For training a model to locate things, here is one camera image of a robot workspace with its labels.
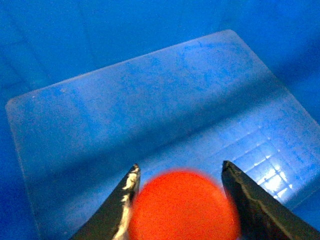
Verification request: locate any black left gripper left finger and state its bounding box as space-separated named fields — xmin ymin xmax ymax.
xmin=71 ymin=164 xmax=141 ymax=240

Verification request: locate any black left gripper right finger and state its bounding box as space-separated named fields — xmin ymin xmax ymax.
xmin=221 ymin=160 xmax=320 ymax=240

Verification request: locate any red mushroom push button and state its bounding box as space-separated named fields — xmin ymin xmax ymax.
xmin=128 ymin=169 xmax=241 ymax=240

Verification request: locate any large blue storage bin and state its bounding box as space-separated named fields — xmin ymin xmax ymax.
xmin=0 ymin=0 xmax=320 ymax=240

